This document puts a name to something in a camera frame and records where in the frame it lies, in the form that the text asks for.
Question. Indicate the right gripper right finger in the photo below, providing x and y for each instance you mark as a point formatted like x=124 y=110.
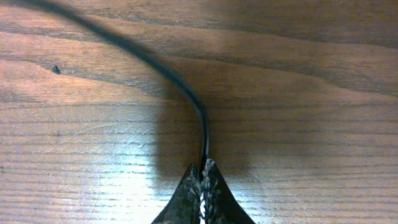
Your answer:
x=220 y=205

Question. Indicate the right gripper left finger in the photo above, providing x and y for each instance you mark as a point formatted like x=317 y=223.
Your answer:
x=184 y=205

